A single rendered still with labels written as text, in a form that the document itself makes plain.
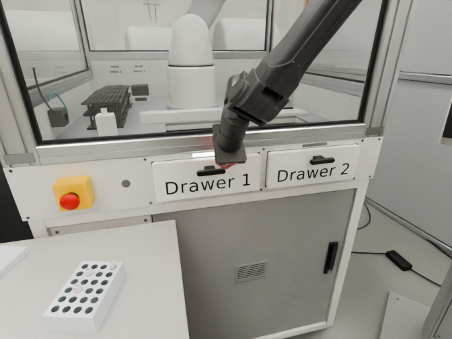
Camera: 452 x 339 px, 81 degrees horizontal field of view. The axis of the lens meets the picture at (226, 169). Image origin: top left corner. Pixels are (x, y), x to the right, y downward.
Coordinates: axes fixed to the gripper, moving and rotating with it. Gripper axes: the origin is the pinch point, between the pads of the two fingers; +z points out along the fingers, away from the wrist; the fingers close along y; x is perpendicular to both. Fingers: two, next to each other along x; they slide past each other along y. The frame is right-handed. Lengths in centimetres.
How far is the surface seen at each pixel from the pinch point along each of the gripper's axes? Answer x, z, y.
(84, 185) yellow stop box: 33.3, 1.3, -3.1
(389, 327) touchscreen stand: -77, 70, -55
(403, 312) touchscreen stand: -90, 73, -51
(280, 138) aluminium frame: -16.7, 0.1, 5.6
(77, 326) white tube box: 30.2, -5.9, -31.6
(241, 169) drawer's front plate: -5.2, 4.6, -0.7
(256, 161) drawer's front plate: -9.6, 3.2, 0.7
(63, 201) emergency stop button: 37.3, 0.9, -6.6
